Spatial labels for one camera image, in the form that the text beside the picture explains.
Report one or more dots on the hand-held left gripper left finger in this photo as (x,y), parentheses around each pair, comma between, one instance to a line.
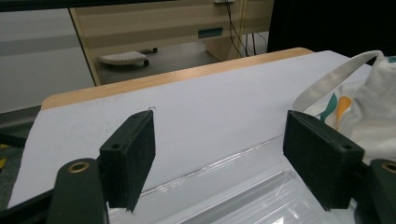
(127,161)

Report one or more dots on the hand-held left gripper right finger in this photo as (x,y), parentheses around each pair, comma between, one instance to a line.
(320,161)

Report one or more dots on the clear plastic container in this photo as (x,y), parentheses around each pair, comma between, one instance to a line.
(236,189)

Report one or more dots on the white canvas tote bag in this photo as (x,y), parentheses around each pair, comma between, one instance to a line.
(373,102)

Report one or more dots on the pale lavender table mat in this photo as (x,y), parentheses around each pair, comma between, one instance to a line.
(202,109)

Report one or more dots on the wooden table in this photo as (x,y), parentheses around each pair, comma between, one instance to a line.
(186,73)

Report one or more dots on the yellow black tape marker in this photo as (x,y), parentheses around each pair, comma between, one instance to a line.
(2,155)

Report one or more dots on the black curtain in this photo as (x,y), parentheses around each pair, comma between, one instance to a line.
(327,25)

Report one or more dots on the light wooden desk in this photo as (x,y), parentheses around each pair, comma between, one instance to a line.
(140,25)

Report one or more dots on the black frame bar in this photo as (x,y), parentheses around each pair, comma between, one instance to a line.
(77,3)

